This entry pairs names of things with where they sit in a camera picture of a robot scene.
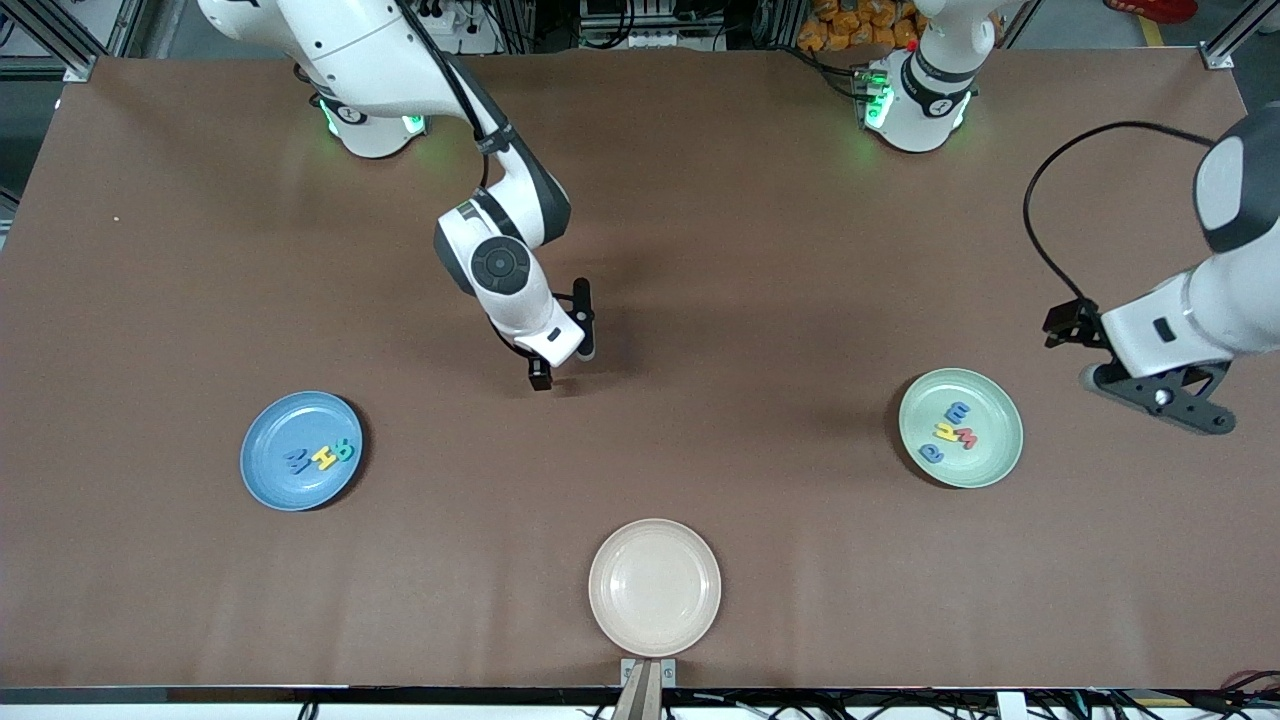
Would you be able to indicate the yellow uppercase letter H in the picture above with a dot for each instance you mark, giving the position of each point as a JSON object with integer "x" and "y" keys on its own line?
{"x": 323, "y": 459}

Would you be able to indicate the teal uppercase letter R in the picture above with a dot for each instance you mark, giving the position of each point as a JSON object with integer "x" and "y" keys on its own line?
{"x": 344, "y": 451}

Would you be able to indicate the white control box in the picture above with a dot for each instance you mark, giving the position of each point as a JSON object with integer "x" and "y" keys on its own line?
{"x": 650, "y": 38}

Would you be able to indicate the orange snack bags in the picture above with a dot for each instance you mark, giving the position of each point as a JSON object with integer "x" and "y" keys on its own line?
{"x": 850, "y": 30}

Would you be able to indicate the aluminium frame profile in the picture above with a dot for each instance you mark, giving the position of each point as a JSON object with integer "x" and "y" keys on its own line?
{"x": 50, "y": 35}
{"x": 1218, "y": 57}

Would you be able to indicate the red lowercase letter m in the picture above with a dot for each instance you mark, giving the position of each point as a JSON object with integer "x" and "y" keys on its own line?
{"x": 968, "y": 440}

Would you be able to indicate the red shoe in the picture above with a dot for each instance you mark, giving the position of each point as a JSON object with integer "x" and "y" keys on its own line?
{"x": 1150, "y": 10}

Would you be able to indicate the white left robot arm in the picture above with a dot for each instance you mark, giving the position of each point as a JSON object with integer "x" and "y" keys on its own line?
{"x": 1240, "y": 300}

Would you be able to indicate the blue plate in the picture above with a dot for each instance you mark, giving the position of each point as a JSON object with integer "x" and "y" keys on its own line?
{"x": 290, "y": 420}

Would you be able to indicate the blue lowercase letter m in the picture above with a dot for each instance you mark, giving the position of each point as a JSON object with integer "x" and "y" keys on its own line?
{"x": 958, "y": 412}

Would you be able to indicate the green plate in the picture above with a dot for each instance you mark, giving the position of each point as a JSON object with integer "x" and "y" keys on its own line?
{"x": 985, "y": 465}

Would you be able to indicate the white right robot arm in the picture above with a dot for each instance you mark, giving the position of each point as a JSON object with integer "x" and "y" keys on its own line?
{"x": 350, "y": 50}

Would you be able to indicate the white power strip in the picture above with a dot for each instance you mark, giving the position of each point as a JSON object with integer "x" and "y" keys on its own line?
{"x": 470, "y": 40}

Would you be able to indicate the brown table mat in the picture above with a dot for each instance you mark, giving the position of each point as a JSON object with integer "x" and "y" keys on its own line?
{"x": 900, "y": 600}

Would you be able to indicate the yellow lowercase letter h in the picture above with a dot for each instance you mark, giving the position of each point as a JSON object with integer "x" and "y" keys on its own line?
{"x": 944, "y": 433}

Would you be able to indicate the blue lowercase letter a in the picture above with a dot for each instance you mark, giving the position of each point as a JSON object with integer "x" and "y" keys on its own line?
{"x": 924, "y": 455}

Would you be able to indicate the beige plate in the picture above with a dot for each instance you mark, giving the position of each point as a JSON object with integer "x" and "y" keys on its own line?
{"x": 655, "y": 588}

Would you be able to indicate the silver camera mount bracket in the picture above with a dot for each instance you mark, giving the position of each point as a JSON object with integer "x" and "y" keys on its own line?
{"x": 648, "y": 672}

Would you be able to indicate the blue uppercase letter M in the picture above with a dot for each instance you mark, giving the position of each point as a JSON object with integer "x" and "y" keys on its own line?
{"x": 297, "y": 461}

